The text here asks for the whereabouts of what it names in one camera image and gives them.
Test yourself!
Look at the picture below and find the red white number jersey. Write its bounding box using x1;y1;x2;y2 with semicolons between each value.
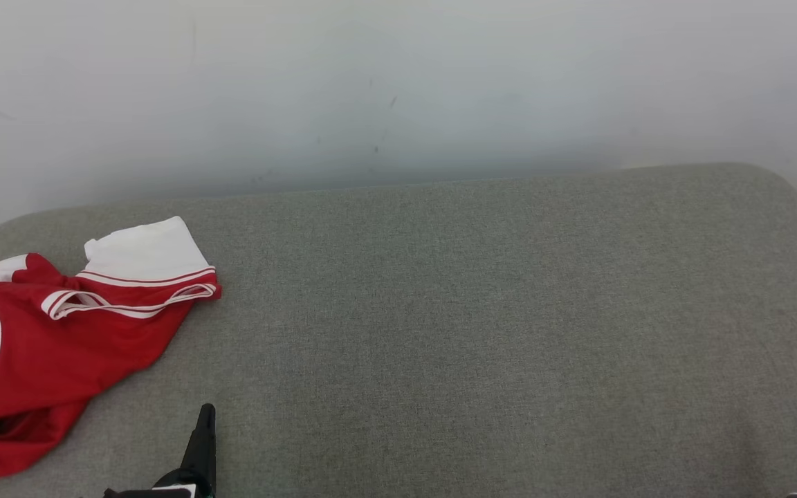
0;216;223;443

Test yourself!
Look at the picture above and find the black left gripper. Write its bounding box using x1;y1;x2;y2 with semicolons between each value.
103;404;217;498

